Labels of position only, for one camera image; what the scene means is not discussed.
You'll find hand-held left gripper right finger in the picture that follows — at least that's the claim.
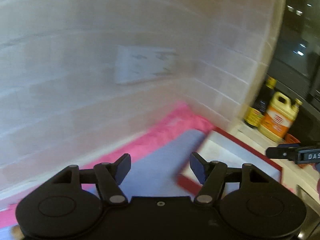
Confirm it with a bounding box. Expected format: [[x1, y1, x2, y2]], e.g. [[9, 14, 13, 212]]
[[189, 152, 268, 205]]

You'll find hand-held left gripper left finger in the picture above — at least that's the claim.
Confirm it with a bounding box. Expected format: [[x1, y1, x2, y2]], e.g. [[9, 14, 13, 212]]
[[51, 154, 132, 205]]

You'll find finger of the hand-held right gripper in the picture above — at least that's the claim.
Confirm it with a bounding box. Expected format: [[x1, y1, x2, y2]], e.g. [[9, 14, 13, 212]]
[[266, 143, 320, 165]]

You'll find yellow detergent jug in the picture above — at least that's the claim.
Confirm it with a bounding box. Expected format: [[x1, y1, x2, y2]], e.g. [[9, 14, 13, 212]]
[[259, 91, 303, 142]]

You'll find blue-grey cloth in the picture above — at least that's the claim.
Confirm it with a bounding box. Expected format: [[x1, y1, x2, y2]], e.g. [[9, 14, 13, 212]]
[[82, 129, 208, 198]]

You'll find dark soy sauce bottle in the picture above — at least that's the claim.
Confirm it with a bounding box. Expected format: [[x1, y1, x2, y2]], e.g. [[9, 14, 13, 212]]
[[244, 76, 277, 128]]

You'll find pink towel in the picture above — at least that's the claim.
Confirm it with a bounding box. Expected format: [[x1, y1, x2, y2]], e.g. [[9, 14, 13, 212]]
[[0, 101, 216, 230]]

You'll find steel sink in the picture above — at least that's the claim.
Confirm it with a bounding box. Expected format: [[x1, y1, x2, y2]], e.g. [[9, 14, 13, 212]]
[[296, 184, 320, 240]]

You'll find dark glass pane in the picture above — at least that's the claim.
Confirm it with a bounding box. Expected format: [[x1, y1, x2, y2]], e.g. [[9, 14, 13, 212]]
[[266, 0, 320, 145]]

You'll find white wall socket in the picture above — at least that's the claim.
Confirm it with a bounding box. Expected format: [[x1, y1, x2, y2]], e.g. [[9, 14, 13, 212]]
[[114, 44, 178, 85]]

